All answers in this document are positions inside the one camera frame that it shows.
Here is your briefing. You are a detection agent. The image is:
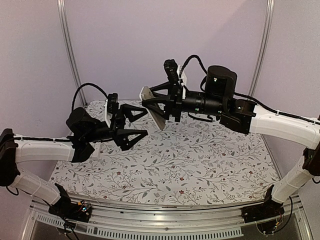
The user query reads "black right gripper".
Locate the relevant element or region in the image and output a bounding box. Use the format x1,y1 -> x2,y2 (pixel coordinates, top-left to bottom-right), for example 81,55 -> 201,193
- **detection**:
142,80 -> 225,122

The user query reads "floral patterned table mat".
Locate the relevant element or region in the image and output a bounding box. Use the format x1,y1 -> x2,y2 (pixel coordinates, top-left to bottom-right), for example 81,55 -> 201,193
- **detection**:
49,114 -> 279,205

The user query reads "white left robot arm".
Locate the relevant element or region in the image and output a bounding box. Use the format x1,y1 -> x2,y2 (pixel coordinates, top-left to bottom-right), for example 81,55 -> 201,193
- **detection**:
0,104 -> 148,217

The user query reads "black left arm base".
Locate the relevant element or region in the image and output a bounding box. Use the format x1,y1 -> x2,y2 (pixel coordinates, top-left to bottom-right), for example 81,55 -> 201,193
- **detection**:
48,183 -> 92,223

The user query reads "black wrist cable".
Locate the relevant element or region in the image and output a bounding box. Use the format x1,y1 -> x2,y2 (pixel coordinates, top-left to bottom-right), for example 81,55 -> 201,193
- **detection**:
179,54 -> 210,76
71,83 -> 110,116

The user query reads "aluminium corner post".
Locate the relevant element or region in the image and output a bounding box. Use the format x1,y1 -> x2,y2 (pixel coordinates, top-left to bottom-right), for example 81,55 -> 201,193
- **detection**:
248,0 -> 275,97
56,0 -> 88,106

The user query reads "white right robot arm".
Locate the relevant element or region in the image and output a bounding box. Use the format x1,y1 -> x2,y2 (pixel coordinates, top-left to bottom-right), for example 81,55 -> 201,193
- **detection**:
139,65 -> 320,218

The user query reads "right aluminium corner post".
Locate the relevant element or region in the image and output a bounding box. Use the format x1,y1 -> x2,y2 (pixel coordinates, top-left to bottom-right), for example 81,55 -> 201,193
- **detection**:
248,0 -> 275,97

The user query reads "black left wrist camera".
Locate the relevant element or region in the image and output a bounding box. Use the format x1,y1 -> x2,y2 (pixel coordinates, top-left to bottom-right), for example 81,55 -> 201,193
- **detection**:
104,93 -> 119,129

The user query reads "aluminium front rail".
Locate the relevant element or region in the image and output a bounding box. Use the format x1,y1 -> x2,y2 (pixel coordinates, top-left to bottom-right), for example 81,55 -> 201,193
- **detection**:
21,194 -> 315,240

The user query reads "left aluminium corner post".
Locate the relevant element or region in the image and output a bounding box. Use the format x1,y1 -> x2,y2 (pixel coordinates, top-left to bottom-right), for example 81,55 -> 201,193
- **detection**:
56,0 -> 88,106

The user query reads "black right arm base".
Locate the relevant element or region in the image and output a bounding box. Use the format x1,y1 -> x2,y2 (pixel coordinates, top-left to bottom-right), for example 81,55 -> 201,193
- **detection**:
241,185 -> 285,235

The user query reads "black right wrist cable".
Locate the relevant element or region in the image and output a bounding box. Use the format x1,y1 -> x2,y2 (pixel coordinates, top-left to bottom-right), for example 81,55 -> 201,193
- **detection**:
179,54 -> 210,76

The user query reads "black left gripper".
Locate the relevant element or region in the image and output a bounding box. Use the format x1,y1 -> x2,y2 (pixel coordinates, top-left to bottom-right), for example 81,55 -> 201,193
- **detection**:
83,103 -> 149,150

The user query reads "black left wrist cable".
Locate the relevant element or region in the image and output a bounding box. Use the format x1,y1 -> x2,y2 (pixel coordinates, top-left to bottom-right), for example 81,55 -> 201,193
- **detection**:
71,83 -> 110,116

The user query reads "white slim remote control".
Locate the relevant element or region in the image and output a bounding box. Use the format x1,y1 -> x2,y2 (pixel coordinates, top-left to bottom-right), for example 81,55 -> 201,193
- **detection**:
91,143 -> 101,161

